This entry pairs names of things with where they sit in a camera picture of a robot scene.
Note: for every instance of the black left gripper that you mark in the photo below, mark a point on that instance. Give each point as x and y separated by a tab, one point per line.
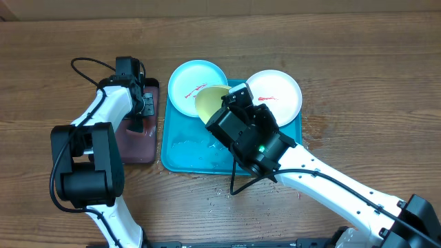
149	108

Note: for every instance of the yellow green plate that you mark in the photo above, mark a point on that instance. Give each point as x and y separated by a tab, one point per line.
208	101

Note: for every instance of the light blue plate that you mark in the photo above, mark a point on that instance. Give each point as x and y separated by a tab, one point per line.
188	79

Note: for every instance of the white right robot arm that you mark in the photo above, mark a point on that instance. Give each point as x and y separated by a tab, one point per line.
252	136

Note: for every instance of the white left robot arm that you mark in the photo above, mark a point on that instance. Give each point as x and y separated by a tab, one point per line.
87	174

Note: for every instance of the dark red water tray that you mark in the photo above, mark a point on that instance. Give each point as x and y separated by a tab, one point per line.
140	148

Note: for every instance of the teal plastic tray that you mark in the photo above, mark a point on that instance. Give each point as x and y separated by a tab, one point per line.
189	148

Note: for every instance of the pink white plate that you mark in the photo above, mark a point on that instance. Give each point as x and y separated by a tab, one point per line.
279	92

